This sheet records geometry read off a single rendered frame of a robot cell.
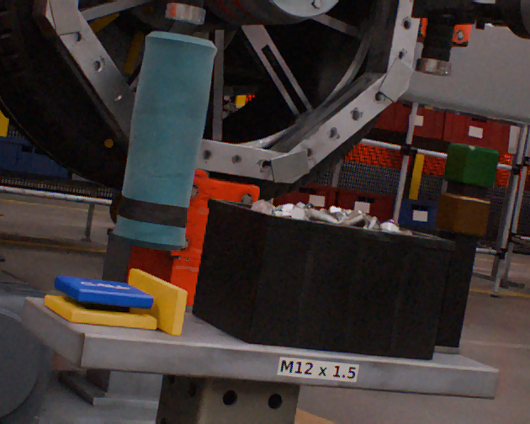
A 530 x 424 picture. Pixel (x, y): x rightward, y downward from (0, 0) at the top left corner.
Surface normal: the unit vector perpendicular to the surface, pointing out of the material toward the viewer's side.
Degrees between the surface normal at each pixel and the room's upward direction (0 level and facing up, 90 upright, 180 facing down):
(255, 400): 90
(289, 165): 90
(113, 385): 90
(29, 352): 90
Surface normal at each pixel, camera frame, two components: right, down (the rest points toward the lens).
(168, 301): -0.88, -0.13
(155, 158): -0.11, 0.08
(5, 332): 0.44, 0.12
